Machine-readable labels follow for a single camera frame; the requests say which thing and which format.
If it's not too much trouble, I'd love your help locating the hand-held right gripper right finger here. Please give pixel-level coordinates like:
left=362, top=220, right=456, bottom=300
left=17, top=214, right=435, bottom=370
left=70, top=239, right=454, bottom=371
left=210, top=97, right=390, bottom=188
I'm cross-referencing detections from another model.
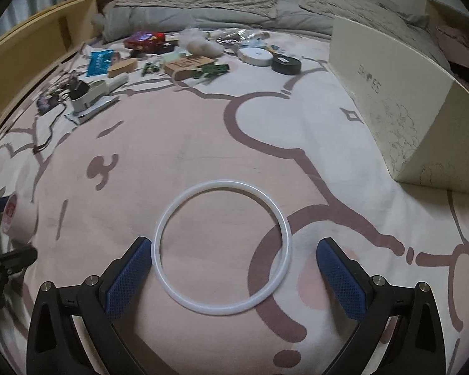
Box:
left=316, top=236, right=446, bottom=375

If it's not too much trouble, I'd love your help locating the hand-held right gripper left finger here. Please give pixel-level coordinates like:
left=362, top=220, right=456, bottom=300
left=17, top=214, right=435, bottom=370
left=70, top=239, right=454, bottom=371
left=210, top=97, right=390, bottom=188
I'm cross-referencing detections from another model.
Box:
left=27, top=236, right=153, bottom=375

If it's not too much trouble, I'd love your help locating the beige tape roll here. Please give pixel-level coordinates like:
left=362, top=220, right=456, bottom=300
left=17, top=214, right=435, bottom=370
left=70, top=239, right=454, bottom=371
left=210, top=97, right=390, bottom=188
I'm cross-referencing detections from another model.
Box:
left=0, top=191, right=40, bottom=245

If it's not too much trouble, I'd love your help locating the white ring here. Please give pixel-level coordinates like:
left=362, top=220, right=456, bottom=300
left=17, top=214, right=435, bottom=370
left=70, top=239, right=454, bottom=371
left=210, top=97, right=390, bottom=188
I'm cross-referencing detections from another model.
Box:
left=152, top=180, right=293, bottom=315

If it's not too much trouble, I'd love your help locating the white shoe box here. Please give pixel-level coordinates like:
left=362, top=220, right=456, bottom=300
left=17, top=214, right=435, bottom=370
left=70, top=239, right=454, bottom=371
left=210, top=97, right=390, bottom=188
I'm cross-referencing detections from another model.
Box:
left=330, top=16, right=469, bottom=196

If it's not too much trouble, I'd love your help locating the multicolour knitted pouch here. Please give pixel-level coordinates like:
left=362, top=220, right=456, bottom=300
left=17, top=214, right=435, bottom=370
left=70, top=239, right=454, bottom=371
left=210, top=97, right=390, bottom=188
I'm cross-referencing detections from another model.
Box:
left=37, top=92, right=61, bottom=112

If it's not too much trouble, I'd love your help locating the spotted fabric toy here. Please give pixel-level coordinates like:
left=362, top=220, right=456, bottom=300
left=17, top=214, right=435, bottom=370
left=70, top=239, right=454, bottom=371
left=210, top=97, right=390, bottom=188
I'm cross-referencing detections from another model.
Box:
left=53, top=72, right=81, bottom=94

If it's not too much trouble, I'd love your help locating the grey green tray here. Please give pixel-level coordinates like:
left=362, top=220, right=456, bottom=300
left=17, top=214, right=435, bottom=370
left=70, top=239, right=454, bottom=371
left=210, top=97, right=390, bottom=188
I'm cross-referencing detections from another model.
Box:
left=69, top=79, right=129, bottom=112

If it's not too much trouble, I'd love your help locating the printed bed sheet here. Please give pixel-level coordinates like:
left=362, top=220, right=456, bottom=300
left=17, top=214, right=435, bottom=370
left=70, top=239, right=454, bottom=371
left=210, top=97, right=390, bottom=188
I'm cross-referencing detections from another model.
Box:
left=0, top=27, right=469, bottom=375

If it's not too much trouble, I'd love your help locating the blue plastic packet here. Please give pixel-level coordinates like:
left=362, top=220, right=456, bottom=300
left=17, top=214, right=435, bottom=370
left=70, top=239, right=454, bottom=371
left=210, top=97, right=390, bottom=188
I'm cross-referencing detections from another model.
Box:
left=87, top=49, right=120, bottom=77

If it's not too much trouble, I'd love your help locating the round wooden box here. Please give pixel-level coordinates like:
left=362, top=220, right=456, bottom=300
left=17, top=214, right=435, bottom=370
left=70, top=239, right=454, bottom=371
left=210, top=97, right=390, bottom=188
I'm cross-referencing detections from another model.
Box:
left=107, top=58, right=139, bottom=79

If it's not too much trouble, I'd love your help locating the black tape roll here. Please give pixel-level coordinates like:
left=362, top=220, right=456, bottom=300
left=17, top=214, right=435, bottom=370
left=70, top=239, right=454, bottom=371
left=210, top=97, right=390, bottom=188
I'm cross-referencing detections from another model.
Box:
left=271, top=55, right=302, bottom=76

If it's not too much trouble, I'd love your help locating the printed wooden box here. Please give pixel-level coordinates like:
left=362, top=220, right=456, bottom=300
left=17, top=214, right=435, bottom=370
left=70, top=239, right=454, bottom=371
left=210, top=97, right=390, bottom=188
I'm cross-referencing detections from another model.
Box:
left=163, top=55, right=215, bottom=81

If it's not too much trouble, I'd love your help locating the red box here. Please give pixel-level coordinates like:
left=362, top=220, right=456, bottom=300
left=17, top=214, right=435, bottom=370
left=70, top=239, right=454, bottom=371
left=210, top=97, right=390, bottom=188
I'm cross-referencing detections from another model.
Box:
left=124, top=31, right=167, bottom=51

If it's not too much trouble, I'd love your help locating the light green round lid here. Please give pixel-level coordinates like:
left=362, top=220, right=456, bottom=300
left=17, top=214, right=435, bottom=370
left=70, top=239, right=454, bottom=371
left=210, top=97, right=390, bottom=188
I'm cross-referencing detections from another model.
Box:
left=166, top=47, right=192, bottom=61

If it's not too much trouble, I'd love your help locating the white round lid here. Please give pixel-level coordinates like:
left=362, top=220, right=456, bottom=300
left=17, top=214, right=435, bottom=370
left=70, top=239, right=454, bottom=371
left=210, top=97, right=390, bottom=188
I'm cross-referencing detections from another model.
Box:
left=238, top=48, right=272, bottom=67

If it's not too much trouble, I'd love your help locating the white fluffy plush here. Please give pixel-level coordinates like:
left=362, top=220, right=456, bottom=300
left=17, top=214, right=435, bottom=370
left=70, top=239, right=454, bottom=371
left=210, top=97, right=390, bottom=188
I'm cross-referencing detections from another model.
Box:
left=179, top=27, right=223, bottom=57

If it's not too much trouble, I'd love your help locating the grey beige folded duvet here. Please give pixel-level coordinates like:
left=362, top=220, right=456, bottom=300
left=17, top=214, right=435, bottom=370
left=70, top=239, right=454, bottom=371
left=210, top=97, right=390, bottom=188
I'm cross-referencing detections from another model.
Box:
left=90, top=0, right=431, bottom=43

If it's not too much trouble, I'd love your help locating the clear plastic wrapper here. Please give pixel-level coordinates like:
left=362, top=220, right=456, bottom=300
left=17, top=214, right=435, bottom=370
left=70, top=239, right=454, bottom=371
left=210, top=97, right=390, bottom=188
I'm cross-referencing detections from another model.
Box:
left=215, top=28, right=266, bottom=48

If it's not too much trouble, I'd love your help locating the brown braided cord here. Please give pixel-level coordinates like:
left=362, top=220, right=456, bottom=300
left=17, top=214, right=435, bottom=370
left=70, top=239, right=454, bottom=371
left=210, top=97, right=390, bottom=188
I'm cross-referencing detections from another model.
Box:
left=31, top=99, right=69, bottom=155

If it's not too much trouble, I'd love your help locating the wooden bed frame shelf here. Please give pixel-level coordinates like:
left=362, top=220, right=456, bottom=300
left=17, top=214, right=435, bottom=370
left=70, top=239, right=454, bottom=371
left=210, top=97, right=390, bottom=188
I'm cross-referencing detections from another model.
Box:
left=0, top=0, right=129, bottom=141

